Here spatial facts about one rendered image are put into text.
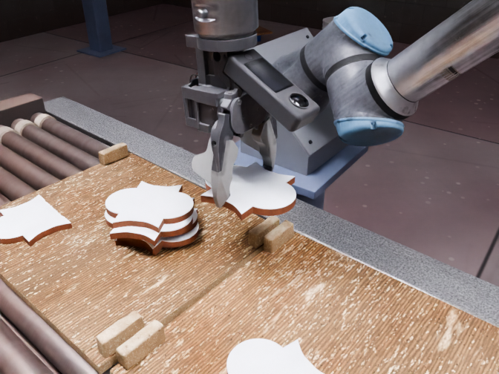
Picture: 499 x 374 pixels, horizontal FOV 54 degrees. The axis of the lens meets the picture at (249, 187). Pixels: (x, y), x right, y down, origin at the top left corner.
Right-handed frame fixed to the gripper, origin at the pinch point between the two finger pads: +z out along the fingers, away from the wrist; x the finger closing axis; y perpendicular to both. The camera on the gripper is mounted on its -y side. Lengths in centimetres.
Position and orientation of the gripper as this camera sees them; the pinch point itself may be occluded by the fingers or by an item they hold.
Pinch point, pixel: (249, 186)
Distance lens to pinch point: 65.8
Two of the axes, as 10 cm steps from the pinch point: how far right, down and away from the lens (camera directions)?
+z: 0.5, 8.7, 4.9
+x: -6.2, 4.1, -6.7
